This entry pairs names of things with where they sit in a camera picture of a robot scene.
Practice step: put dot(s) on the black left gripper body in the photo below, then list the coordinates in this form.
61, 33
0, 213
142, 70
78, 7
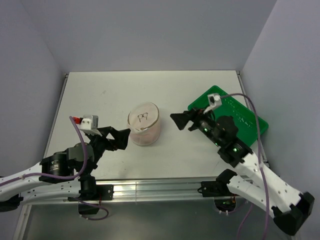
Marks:
100, 143

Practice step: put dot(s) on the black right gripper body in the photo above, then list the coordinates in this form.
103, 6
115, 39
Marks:
205, 124

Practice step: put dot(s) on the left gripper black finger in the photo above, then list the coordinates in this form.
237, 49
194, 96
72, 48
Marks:
104, 132
119, 138

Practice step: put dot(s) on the round mesh laundry bag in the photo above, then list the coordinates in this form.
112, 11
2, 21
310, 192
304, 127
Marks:
144, 123

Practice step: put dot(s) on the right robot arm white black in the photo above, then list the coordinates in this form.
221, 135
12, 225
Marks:
247, 176

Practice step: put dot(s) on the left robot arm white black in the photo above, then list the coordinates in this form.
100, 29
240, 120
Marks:
66, 173

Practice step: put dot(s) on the green plastic tray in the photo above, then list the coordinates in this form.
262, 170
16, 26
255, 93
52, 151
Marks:
243, 117

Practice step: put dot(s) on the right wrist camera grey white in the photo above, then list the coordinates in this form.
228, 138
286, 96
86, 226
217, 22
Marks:
214, 101

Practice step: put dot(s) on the aluminium mounting rail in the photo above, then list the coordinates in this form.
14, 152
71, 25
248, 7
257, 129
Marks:
149, 190

